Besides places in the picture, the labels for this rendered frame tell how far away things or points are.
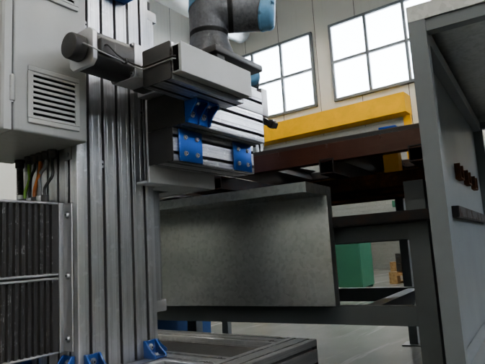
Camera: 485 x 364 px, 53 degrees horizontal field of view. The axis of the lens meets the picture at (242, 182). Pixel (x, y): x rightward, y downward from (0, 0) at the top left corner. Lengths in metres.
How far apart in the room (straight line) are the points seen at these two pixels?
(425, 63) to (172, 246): 1.14
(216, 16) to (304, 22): 10.80
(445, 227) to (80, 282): 0.85
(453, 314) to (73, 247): 0.88
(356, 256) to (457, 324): 4.47
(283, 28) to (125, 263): 11.46
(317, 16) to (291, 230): 10.68
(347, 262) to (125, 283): 4.52
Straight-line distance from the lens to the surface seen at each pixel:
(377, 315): 1.66
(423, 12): 1.31
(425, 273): 1.60
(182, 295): 1.89
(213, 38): 1.46
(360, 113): 10.54
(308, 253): 1.61
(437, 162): 1.21
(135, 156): 1.36
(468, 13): 1.29
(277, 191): 1.48
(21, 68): 1.17
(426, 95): 1.24
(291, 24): 12.46
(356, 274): 5.65
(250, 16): 1.50
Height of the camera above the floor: 0.48
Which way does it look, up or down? 8 degrees up
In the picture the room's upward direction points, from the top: 3 degrees counter-clockwise
